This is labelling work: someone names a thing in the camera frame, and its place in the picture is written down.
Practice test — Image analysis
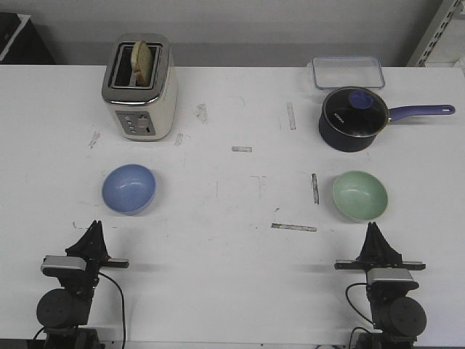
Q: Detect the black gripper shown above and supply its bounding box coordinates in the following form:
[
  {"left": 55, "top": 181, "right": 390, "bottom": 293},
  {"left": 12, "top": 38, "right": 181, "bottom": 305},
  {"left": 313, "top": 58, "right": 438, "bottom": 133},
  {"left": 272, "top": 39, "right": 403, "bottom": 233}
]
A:
[
  {"left": 58, "top": 220, "right": 129, "bottom": 295},
  {"left": 334, "top": 222, "right": 426, "bottom": 271}
]

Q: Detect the green bowl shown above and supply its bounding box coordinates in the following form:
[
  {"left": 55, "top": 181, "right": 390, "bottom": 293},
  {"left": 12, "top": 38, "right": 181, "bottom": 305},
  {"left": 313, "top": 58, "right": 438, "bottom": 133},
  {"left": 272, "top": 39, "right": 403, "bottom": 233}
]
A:
[{"left": 332, "top": 171, "right": 389, "bottom": 222}]

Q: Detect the blue bowl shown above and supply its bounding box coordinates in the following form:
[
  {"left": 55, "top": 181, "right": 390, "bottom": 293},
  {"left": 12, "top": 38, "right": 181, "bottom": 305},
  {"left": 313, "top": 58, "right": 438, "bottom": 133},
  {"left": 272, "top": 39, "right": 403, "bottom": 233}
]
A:
[{"left": 101, "top": 164, "right": 157, "bottom": 215}]

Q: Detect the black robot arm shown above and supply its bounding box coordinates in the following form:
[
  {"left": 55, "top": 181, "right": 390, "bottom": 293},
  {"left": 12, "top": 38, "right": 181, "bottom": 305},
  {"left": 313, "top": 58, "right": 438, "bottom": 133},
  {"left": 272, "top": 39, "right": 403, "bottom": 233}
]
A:
[
  {"left": 36, "top": 220, "right": 129, "bottom": 348},
  {"left": 334, "top": 222, "right": 427, "bottom": 348}
]

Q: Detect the dark blue saucepan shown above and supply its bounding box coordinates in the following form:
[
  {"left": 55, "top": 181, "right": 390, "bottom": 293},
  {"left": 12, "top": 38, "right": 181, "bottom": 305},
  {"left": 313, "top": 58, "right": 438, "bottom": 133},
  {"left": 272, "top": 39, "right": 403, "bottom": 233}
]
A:
[{"left": 318, "top": 87, "right": 456, "bottom": 153}]

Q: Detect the glass pot lid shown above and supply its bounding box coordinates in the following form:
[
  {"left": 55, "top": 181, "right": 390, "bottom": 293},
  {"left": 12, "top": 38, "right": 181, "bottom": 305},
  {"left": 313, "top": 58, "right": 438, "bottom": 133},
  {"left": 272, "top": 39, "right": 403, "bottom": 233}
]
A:
[{"left": 323, "top": 87, "right": 388, "bottom": 137}]

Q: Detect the cream silver toaster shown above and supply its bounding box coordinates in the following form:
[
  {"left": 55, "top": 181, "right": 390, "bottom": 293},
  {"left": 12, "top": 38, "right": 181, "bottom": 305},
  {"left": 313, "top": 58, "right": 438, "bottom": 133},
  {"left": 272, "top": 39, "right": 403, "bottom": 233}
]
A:
[{"left": 102, "top": 33, "right": 178, "bottom": 141}]

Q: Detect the clear plastic food container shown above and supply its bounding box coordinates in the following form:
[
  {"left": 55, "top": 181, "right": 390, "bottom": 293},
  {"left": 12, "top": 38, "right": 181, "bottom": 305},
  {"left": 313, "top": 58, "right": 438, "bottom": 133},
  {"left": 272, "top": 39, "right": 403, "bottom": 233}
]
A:
[{"left": 307, "top": 56, "right": 385, "bottom": 90}]

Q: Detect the toast bread slice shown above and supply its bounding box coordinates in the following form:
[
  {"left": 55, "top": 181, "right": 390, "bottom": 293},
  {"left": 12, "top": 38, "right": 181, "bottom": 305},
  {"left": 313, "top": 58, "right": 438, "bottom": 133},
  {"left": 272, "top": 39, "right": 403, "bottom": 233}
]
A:
[{"left": 131, "top": 41, "right": 153, "bottom": 87}]

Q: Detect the black box in corner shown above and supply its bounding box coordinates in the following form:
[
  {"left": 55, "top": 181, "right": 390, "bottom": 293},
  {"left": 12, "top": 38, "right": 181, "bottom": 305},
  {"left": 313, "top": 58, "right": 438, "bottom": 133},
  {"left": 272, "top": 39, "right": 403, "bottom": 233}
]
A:
[{"left": 1, "top": 12, "right": 55, "bottom": 65}]

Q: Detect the white metal shelf upright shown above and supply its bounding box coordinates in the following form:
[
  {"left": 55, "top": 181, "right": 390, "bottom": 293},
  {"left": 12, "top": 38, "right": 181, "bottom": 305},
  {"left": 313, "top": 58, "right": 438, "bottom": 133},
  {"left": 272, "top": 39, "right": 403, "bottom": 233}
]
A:
[{"left": 406, "top": 1, "right": 464, "bottom": 69}]

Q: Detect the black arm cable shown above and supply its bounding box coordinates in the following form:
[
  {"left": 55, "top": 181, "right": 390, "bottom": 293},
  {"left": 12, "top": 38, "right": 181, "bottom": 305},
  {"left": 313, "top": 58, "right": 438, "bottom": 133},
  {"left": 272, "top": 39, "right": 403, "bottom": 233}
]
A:
[
  {"left": 97, "top": 272, "right": 127, "bottom": 345},
  {"left": 344, "top": 282, "right": 379, "bottom": 329}
]

